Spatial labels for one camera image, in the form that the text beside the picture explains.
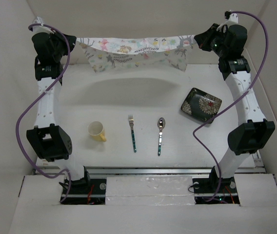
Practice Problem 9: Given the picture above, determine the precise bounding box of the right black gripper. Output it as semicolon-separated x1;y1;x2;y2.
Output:
195;23;229;58

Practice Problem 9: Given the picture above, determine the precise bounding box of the floral patterned placemat cloth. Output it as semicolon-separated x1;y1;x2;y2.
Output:
77;35;196;72

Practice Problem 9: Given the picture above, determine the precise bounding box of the black floral square plate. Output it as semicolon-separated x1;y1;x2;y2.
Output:
180;88;222;123

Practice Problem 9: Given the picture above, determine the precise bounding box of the yellow mug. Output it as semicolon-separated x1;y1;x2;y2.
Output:
87;121;106;142

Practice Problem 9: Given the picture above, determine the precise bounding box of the fork with green handle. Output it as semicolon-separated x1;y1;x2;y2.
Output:
128;115;137;153

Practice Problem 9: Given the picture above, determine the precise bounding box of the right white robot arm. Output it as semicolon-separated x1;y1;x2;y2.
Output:
192;24;275;194

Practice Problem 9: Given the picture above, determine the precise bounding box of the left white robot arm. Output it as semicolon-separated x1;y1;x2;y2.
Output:
26;32;92;194

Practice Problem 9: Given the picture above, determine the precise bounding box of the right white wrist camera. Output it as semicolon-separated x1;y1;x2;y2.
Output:
217;11;238;32

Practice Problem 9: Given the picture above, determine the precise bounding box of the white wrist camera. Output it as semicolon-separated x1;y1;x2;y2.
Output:
28;17;52;34
217;11;238;32

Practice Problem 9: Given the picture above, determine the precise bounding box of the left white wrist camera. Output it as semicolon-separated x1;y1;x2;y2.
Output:
28;17;52;34

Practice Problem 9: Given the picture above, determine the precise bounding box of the spoon with green handle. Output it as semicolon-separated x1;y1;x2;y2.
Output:
158;117;165;156

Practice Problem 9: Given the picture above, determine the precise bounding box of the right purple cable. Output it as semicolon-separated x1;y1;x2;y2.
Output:
192;10;268;202

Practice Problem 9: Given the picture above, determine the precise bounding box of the aluminium rail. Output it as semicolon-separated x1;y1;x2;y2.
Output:
32;166;266;175

